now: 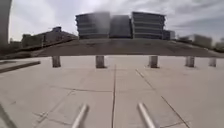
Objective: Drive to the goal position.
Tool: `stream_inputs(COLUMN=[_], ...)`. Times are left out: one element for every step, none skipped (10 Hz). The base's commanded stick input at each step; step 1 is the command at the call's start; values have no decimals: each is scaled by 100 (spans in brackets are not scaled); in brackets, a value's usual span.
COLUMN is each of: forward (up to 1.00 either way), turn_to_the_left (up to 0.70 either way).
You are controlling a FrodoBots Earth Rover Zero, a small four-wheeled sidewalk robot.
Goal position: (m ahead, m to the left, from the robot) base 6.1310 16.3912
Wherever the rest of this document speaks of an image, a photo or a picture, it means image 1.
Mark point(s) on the small grey building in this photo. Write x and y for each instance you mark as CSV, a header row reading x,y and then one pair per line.
x,y
168,34

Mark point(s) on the dark raised kerb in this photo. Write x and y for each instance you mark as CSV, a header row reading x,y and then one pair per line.
x,y
20,65

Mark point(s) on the brown sloped embankment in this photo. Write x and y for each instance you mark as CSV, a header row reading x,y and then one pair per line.
x,y
126,46

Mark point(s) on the robot's own part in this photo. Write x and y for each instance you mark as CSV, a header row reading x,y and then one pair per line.
x,y
146,116
80,116

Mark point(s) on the row of bollards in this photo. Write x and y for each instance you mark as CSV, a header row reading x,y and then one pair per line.
x,y
100,61

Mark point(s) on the pale low building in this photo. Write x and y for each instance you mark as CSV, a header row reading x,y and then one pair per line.
x,y
200,40

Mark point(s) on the large grey tiered building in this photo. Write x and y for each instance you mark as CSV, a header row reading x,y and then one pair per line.
x,y
146,25

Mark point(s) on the grey concrete slab plaza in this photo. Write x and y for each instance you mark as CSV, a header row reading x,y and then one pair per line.
x,y
126,86

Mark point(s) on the tall grey building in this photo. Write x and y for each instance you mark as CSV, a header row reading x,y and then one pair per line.
x,y
4,20

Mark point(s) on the low brown building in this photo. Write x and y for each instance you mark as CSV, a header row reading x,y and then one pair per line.
x,y
50,36

